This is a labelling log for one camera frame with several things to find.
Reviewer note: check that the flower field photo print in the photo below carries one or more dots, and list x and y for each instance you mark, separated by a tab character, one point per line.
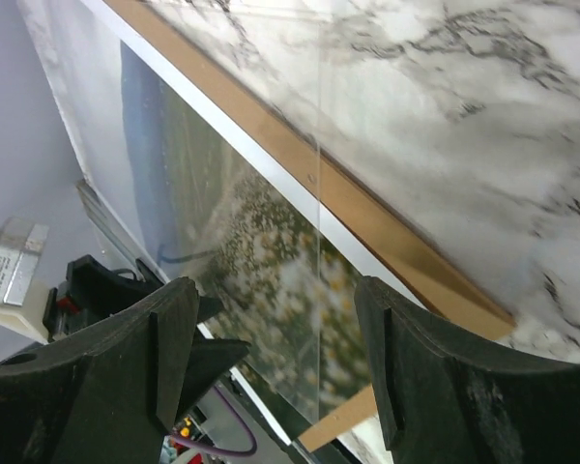
276	49

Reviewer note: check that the brown frame backing board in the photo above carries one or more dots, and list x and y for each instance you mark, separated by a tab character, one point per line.
368	235

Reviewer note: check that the aluminium extrusion rail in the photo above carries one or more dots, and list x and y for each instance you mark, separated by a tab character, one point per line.
118	246

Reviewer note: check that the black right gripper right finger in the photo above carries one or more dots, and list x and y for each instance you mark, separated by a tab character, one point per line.
446	395

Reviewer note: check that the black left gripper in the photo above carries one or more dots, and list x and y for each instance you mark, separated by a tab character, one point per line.
91	293

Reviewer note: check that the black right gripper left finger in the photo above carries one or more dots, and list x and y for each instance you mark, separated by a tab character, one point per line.
108	393

